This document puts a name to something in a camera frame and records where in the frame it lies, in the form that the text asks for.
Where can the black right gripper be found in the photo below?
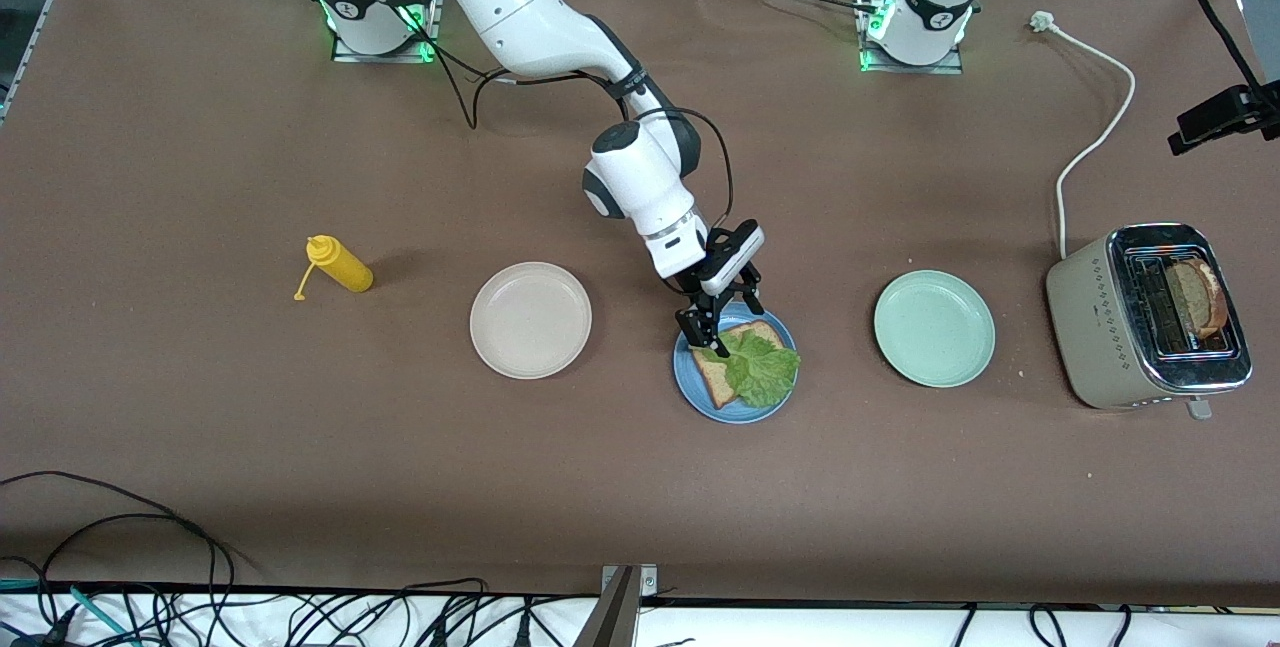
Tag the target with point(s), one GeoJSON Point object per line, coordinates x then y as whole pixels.
{"type": "Point", "coordinates": [701, 313]}

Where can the blue round plate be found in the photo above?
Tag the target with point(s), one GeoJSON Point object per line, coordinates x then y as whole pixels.
{"type": "Point", "coordinates": [745, 415]}

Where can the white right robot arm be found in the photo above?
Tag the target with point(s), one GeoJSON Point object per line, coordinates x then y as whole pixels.
{"type": "Point", "coordinates": [520, 7]}

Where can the brown bread slice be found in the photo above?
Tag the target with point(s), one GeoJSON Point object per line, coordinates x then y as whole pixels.
{"type": "Point", "coordinates": [715, 382]}
{"type": "Point", "coordinates": [1200, 292]}

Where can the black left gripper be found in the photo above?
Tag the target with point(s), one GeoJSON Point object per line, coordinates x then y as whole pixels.
{"type": "Point", "coordinates": [1272, 132]}

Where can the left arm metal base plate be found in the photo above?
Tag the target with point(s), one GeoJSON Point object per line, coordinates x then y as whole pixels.
{"type": "Point", "coordinates": [950, 67]}

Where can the aluminium table edge rail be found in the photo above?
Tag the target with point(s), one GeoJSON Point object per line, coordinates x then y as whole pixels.
{"type": "Point", "coordinates": [25, 47]}

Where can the green round plate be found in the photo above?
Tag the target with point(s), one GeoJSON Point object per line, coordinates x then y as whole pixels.
{"type": "Point", "coordinates": [934, 329]}

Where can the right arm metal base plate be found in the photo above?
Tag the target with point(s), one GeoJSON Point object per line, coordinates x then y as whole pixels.
{"type": "Point", "coordinates": [340, 52]}

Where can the metal table edge bracket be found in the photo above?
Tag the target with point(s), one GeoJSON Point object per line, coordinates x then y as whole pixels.
{"type": "Point", "coordinates": [620, 612]}

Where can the green lettuce leaf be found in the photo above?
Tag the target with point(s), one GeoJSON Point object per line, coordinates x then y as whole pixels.
{"type": "Point", "coordinates": [765, 372]}

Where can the beige round plate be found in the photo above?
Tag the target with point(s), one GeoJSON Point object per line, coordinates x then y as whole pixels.
{"type": "Point", "coordinates": [530, 320]}

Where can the beige and chrome toaster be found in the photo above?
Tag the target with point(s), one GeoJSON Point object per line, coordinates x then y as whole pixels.
{"type": "Point", "coordinates": [1090, 327]}

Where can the yellow squeeze sauce bottle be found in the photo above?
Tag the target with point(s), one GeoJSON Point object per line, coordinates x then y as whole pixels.
{"type": "Point", "coordinates": [345, 267]}

